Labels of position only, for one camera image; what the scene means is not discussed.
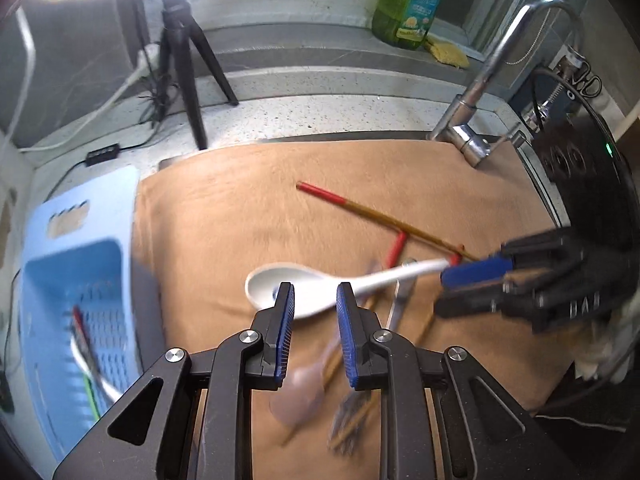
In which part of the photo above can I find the green dish soap bottle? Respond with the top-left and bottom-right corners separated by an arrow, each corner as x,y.
371,0 -> 448,51

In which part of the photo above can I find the metal flexible hose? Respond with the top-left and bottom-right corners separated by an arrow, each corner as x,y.
535,80 -> 571,118

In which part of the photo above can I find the translucent pink spoon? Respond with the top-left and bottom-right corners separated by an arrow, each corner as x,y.
270,340 -> 341,423

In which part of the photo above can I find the brown cloth mat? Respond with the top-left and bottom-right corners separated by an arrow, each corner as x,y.
132,140 -> 576,480

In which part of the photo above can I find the white power cable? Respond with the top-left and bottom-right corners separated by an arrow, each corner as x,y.
0,7 -> 163,153

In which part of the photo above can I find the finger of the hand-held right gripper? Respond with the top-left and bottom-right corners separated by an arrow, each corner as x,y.
441,230 -> 586,291
434,280 -> 551,318

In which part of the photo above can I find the metal spoon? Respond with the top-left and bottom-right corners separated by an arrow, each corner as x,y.
385,258 -> 418,333

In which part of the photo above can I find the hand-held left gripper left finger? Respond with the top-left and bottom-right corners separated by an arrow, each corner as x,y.
52,282 -> 297,480

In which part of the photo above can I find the green plastic spoon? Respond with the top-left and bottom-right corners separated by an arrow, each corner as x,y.
85,375 -> 103,423

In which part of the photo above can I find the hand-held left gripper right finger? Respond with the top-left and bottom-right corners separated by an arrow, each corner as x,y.
336,282 -> 583,480

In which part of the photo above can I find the white crumpled cloth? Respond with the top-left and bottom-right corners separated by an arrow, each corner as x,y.
572,305 -> 640,381

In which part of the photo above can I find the light blue plastic basket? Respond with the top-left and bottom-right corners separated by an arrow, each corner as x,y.
15,165 -> 166,428

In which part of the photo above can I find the chrome faucet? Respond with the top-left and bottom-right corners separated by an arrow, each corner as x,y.
427,0 -> 586,168

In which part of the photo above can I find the white ceramic spoon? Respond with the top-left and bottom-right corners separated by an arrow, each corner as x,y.
245,258 -> 451,318
70,335 -> 123,396

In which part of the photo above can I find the black tripod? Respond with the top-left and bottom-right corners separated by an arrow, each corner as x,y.
160,0 -> 240,151

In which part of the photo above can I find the yellow sponge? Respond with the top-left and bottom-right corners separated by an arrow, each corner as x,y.
425,35 -> 471,70

